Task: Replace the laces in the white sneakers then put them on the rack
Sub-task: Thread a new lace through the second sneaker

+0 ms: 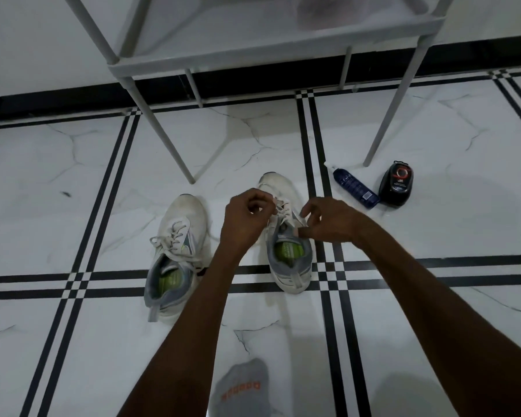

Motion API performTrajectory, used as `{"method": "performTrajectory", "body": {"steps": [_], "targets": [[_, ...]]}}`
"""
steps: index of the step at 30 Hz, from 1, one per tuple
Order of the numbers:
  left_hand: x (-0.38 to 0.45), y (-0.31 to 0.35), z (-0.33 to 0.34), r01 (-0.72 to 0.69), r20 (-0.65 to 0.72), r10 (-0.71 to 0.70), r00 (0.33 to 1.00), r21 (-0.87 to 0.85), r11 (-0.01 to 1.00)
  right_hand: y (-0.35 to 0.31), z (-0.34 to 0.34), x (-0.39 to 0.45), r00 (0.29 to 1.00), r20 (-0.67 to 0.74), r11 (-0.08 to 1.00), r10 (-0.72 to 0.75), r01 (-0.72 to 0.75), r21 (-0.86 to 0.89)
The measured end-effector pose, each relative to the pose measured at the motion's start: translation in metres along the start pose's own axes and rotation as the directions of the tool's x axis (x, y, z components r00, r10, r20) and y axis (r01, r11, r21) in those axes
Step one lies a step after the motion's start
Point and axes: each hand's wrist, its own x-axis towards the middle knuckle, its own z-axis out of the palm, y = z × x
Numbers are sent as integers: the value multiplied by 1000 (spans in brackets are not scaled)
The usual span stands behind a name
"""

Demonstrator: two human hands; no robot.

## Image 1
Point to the black shoe polish container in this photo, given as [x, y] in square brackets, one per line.
[396, 184]

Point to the white sneaker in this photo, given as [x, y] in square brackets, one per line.
[184, 210]
[291, 280]

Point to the white sock with orange print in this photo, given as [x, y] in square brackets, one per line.
[241, 390]

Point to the dark blue spray bottle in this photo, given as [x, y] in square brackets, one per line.
[356, 184]

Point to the grey metal shelf rack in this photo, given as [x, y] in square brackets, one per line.
[265, 52]

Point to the white shoelace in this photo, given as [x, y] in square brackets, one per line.
[176, 243]
[282, 210]

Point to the person's right forearm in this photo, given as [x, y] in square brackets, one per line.
[451, 330]

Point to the person's left hand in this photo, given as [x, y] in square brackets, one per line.
[243, 225]

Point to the person's right hand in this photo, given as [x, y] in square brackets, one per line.
[336, 221]

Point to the person's left forearm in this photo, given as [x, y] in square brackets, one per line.
[178, 347]

